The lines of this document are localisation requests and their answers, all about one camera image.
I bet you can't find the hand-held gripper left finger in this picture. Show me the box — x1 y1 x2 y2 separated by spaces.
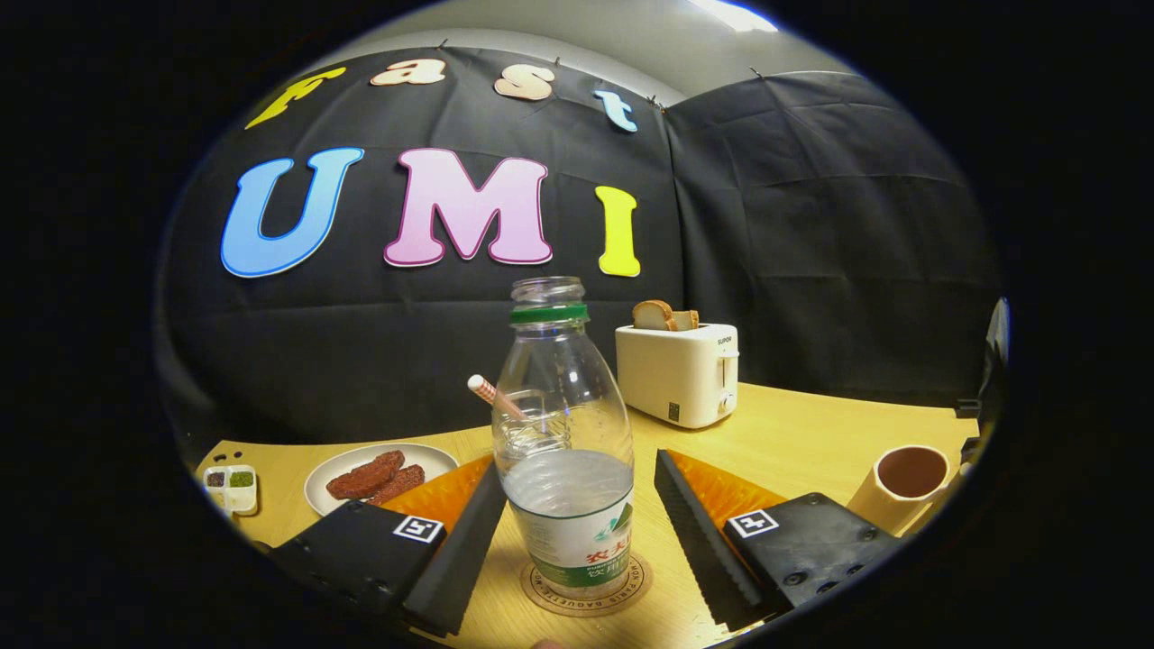
270 453 508 638

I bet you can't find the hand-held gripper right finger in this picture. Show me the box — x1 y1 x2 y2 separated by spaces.
654 448 905 632

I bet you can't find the round wooden coaster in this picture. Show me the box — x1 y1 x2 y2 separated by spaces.
519 552 654 618

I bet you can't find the clear plastic juice bottle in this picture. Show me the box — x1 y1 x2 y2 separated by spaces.
491 276 636 599

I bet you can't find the beige cup with wooden handle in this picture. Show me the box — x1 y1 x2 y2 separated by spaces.
846 444 970 538

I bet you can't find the red sausage piece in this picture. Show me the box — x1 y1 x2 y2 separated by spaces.
365 464 426 506
325 450 407 501

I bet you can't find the white round plate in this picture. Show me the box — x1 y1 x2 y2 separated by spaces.
304 443 460 516

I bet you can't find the wooden table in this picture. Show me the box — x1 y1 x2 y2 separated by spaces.
194 383 984 649

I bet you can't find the glass jar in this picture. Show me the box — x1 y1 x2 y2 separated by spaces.
496 410 578 461

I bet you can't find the white toaster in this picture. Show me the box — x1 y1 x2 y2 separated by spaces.
615 323 740 430

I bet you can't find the striped paper straw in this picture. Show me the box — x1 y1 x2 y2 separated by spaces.
467 374 526 423

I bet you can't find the black backdrop cloth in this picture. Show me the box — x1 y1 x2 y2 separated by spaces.
153 45 1006 447

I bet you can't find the bread slice in toaster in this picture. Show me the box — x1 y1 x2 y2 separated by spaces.
631 299 701 333

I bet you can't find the white divided condiment tray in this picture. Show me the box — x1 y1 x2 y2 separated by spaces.
202 464 260 516

